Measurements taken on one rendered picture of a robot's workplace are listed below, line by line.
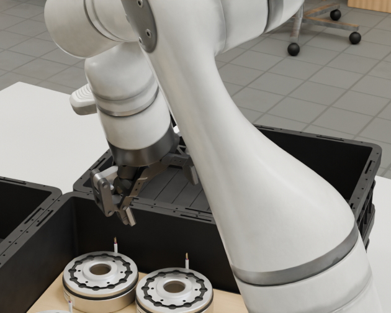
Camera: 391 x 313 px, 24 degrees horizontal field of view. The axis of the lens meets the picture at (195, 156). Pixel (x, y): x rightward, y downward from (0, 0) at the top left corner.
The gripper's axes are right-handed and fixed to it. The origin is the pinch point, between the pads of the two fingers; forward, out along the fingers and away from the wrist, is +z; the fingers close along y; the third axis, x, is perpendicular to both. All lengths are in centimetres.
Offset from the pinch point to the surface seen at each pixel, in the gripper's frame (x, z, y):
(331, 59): 173, 222, 161
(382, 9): 208, 253, 223
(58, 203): 16.5, 10.8, -8.9
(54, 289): 9.2, 17.2, -15.6
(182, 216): 4.0, 12.1, 3.6
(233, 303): -7.2, 19.7, 2.8
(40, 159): 62, 52, -1
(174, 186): 22.9, 31.3, 10.9
